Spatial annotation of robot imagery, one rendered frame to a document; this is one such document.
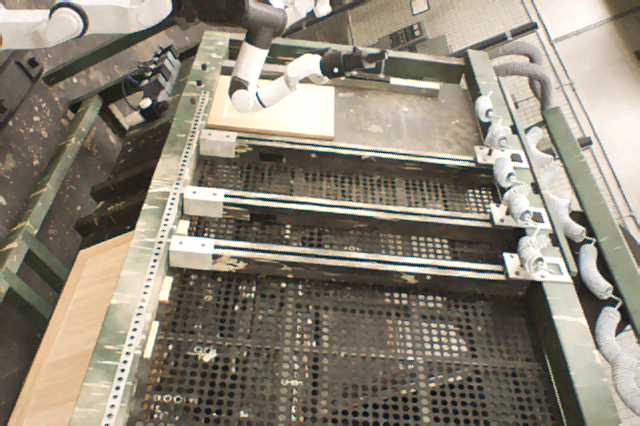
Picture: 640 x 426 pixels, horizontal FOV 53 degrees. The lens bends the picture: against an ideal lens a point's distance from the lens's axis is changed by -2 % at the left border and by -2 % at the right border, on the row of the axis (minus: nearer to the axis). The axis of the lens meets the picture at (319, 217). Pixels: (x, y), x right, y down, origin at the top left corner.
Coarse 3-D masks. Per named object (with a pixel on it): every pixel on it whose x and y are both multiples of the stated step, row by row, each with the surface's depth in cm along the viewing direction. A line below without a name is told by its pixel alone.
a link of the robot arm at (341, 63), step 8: (336, 56) 211; (344, 56) 211; (352, 56) 208; (360, 56) 205; (336, 64) 211; (344, 64) 211; (352, 64) 208; (360, 64) 206; (368, 64) 210; (336, 72) 212; (344, 72) 212
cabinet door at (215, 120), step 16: (224, 80) 274; (224, 96) 264; (288, 96) 270; (304, 96) 271; (320, 96) 272; (224, 112) 256; (240, 112) 257; (256, 112) 258; (272, 112) 260; (288, 112) 261; (304, 112) 262; (320, 112) 263; (224, 128) 250; (240, 128) 250; (256, 128) 250; (272, 128) 251; (288, 128) 252; (304, 128) 253; (320, 128) 254
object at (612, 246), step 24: (552, 120) 316; (576, 144) 296; (576, 168) 286; (408, 192) 354; (576, 192) 277; (600, 192) 270; (600, 216) 261; (600, 240) 252; (624, 240) 248; (624, 264) 240; (336, 288) 265; (624, 288) 233
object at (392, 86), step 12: (228, 72) 281; (264, 72) 281; (276, 72) 281; (336, 84) 284; (348, 84) 284; (360, 84) 284; (372, 84) 283; (384, 84) 283; (396, 84) 283; (408, 84) 284
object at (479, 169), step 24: (216, 144) 233; (240, 144) 233; (264, 144) 233; (288, 144) 235; (312, 144) 237; (336, 144) 238; (360, 168) 239; (384, 168) 238; (408, 168) 238; (432, 168) 238; (456, 168) 238; (480, 168) 237
